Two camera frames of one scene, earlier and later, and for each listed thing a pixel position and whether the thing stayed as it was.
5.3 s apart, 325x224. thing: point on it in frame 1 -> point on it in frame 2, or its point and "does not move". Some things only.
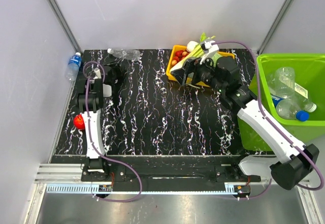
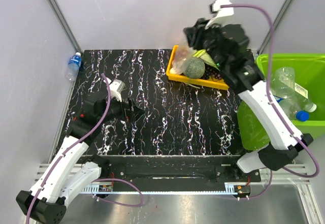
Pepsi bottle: [74, 64] does not move
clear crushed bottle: [285, 80] does not move
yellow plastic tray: [189, 80] does not move
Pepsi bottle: [288, 109] does not move
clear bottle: [126, 54] -> [184, 53]
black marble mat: [145, 114] does not move
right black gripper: [181, 74] -> [197, 32]
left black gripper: [117, 67] -> [134, 113]
